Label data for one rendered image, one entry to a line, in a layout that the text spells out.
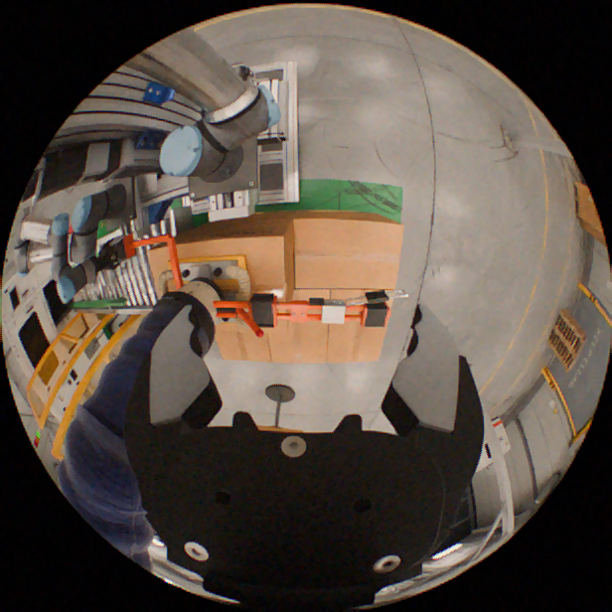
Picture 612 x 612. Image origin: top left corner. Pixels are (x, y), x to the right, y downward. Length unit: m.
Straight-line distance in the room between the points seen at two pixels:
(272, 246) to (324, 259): 0.48
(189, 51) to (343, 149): 1.51
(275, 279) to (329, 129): 1.29
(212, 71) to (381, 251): 1.12
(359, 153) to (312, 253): 0.94
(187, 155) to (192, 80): 0.18
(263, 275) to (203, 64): 0.70
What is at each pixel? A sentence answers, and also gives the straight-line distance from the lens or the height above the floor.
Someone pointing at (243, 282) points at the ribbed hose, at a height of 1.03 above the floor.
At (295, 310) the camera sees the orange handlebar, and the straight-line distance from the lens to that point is 0.64.
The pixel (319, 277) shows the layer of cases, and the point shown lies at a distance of 1.18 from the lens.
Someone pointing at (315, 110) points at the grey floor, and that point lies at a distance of 1.78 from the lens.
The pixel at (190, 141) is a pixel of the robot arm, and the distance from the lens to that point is 0.44.
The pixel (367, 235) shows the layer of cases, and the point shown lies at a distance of 1.15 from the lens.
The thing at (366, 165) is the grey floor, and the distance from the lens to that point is 1.70.
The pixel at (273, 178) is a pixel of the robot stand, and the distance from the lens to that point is 1.44.
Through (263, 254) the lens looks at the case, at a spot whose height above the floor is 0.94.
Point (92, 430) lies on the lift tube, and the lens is 0.42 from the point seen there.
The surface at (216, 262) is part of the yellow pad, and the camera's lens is 0.77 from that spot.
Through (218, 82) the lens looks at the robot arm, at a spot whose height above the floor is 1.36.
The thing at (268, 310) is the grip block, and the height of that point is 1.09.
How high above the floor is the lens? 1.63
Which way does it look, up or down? 58 degrees down
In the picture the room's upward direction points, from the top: 178 degrees counter-clockwise
